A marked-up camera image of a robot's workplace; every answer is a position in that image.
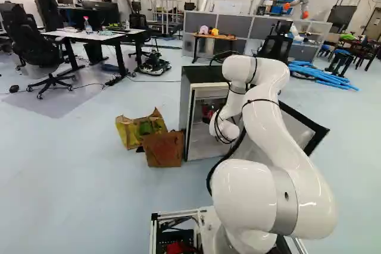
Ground brown paper bag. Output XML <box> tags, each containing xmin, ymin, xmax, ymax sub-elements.
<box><xmin>142</xmin><ymin>129</ymin><xmax>186</xmax><ymax>168</ymax></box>

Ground white top desk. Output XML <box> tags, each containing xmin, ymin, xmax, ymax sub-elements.
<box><xmin>40</xmin><ymin>27</ymin><xmax>149</xmax><ymax>79</ymax></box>

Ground blue foam tubes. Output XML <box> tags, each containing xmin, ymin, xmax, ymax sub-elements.
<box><xmin>287</xmin><ymin>59</ymin><xmax>360</xmax><ymax>92</ymax></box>

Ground black mesh office chair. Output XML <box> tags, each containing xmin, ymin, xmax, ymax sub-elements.
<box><xmin>258</xmin><ymin>20</ymin><xmax>295</xmax><ymax>65</ymax></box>

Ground red drink can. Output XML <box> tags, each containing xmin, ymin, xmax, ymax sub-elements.
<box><xmin>201</xmin><ymin>104</ymin><xmax>216</xmax><ymax>124</ymax></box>

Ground yellow paper bag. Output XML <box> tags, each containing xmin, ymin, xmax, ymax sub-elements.
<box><xmin>115</xmin><ymin>106</ymin><xmax>168</xmax><ymax>151</ymax></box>

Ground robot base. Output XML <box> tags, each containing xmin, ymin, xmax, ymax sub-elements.
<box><xmin>149</xmin><ymin>206</ymin><xmax>307</xmax><ymax>254</ymax></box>

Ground black mini fridge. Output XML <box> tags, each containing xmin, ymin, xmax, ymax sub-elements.
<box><xmin>179</xmin><ymin>65</ymin><xmax>245</xmax><ymax>162</ymax></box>

